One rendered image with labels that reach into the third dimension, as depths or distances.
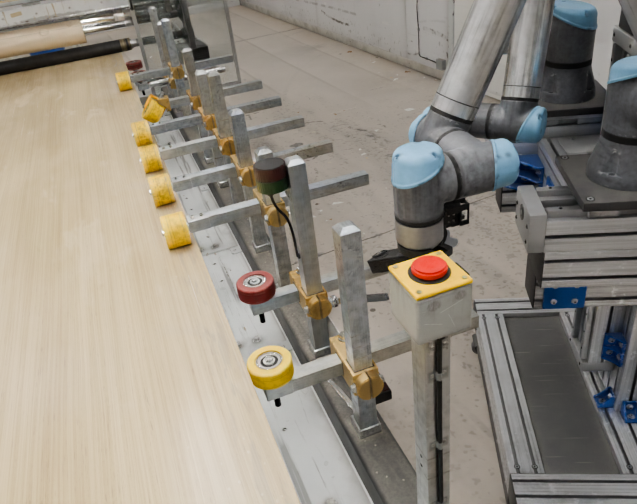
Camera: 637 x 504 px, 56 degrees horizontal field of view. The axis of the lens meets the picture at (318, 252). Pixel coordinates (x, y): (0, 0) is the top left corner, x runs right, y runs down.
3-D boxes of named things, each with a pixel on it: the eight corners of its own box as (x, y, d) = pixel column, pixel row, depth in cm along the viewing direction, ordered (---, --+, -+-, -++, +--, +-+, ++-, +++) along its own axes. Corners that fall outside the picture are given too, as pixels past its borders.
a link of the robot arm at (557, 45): (588, 64, 148) (595, 7, 141) (532, 62, 155) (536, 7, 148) (597, 51, 157) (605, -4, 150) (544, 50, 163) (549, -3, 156)
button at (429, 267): (436, 262, 70) (436, 250, 69) (454, 280, 66) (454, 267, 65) (405, 272, 69) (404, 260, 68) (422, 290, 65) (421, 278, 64)
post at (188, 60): (216, 167, 242) (189, 46, 217) (218, 170, 239) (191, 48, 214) (208, 169, 241) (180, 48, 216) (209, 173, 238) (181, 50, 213)
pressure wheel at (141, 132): (152, 140, 200) (153, 145, 207) (146, 117, 199) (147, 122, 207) (135, 144, 198) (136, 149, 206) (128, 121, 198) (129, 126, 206)
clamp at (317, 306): (311, 283, 138) (309, 265, 135) (333, 316, 127) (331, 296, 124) (288, 290, 136) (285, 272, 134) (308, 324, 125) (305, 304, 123)
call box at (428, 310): (441, 301, 75) (440, 248, 71) (472, 333, 69) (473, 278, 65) (390, 317, 73) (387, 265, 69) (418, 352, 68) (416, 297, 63)
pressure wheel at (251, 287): (275, 306, 136) (267, 264, 130) (285, 326, 129) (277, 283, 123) (241, 316, 134) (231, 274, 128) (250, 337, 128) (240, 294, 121)
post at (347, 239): (371, 427, 119) (351, 216, 94) (379, 439, 116) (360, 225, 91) (355, 433, 118) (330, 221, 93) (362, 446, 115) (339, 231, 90)
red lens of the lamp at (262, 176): (281, 165, 115) (279, 155, 113) (291, 177, 110) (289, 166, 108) (251, 173, 113) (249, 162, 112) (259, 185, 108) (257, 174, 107)
